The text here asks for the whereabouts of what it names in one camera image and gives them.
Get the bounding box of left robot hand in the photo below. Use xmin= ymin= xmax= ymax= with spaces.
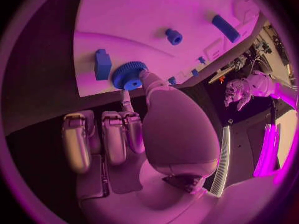
xmin=223 ymin=77 xmax=255 ymax=111

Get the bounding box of blue long cylinder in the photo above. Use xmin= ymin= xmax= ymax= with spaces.
xmin=211 ymin=14 xmax=241 ymax=43

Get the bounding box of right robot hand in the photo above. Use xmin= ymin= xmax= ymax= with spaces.
xmin=61 ymin=69 xmax=223 ymax=224

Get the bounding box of white task board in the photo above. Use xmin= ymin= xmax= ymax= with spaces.
xmin=73 ymin=0 xmax=268 ymax=98

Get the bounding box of blue block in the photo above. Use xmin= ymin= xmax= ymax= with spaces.
xmin=93 ymin=48 xmax=113 ymax=81

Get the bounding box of blue gear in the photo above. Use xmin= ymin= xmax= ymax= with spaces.
xmin=111 ymin=60 xmax=150 ymax=90

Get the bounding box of glowing light bar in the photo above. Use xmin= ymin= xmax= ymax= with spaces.
xmin=253 ymin=123 xmax=282 ymax=178

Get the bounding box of blue short plug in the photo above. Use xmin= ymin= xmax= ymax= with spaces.
xmin=164 ymin=28 xmax=184 ymax=46

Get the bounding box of cluttered workshop desk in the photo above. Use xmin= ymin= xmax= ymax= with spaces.
xmin=207 ymin=20 xmax=296 ymax=85

